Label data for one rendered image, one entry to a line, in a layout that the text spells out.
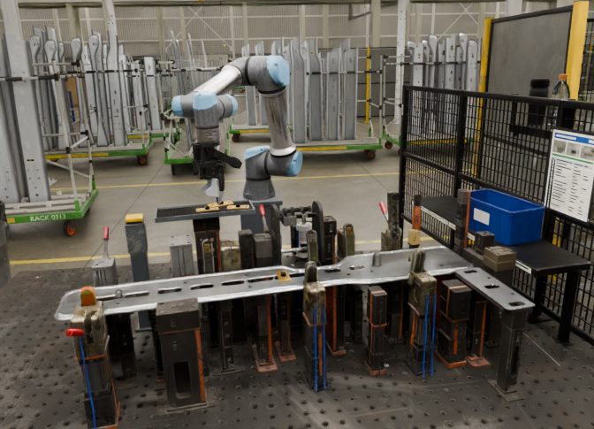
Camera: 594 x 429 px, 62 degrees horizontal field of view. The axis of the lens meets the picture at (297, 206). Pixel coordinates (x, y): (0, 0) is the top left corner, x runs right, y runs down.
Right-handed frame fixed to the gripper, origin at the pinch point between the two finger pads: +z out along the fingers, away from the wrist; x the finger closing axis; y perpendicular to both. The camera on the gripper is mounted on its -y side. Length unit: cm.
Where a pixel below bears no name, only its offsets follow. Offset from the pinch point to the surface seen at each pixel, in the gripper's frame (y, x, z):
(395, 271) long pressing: -50, 32, 26
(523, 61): -267, -95, -32
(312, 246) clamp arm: -31.1, 7.6, 21.7
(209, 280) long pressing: 8.3, 6.9, 25.5
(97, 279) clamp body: 41.5, -10.4, 23.3
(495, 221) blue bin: -96, 34, 17
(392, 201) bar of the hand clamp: -64, 12, 9
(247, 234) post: -10.5, -4.5, 16.8
